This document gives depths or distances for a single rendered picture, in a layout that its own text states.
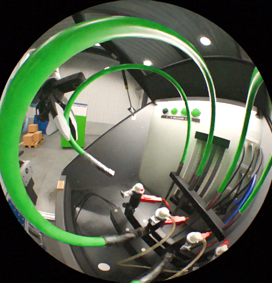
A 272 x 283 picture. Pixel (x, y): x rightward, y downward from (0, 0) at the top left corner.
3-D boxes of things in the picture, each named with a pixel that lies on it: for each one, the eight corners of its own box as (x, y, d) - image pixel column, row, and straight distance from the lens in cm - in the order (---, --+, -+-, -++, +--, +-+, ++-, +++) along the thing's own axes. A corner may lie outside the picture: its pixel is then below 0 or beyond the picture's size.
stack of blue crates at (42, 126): (33, 133, 705) (33, 114, 693) (36, 132, 744) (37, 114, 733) (47, 134, 641) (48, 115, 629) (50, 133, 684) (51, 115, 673)
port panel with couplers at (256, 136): (209, 200, 42) (239, 122, 38) (210, 196, 45) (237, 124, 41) (230, 212, 46) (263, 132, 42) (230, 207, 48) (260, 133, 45)
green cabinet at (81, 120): (82, 142, 446) (84, 116, 428) (84, 148, 365) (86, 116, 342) (63, 142, 448) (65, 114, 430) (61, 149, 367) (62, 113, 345)
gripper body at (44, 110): (55, 127, 31) (48, 101, 38) (74, 109, 27) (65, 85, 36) (36, 122, 26) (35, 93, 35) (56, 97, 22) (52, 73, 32)
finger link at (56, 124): (57, 151, 22) (48, 121, 27) (73, 136, 19) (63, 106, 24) (47, 152, 20) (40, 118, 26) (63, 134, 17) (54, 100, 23)
